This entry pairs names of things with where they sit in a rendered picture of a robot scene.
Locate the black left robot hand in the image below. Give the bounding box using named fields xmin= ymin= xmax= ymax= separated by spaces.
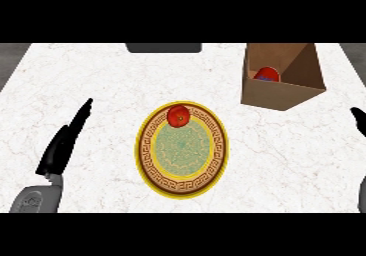
xmin=33 ymin=97 xmax=94 ymax=177

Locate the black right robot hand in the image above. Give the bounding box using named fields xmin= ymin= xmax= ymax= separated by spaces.
xmin=349 ymin=106 xmax=366 ymax=144

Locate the brown cardboard box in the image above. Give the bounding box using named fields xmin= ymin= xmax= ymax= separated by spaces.
xmin=239 ymin=43 xmax=327 ymax=112

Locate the red can with blue print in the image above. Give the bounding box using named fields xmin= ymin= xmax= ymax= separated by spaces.
xmin=252 ymin=66 xmax=281 ymax=83

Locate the yellow brown patterned plate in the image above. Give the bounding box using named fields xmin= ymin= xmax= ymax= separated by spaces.
xmin=134 ymin=100 xmax=230 ymax=200

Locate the dark grey appliance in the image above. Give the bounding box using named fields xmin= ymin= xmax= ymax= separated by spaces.
xmin=123 ymin=43 xmax=203 ymax=54

